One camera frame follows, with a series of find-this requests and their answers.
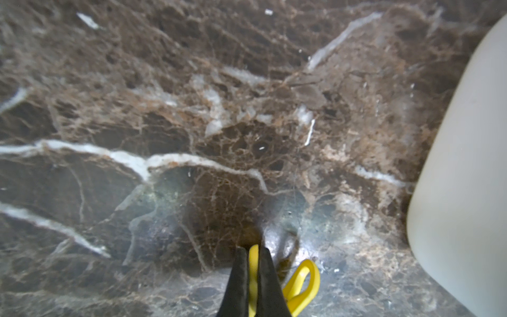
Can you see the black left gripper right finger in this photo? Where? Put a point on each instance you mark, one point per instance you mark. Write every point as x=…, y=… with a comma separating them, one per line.
x=270, y=299

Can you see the white plastic storage box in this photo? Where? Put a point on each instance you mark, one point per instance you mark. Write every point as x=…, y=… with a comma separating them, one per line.
x=456, y=222

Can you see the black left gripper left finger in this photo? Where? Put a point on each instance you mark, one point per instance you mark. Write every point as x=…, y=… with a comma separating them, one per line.
x=236, y=295

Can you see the yellow clothespin apart from pile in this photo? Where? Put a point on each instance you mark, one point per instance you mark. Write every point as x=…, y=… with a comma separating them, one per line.
x=299, y=291

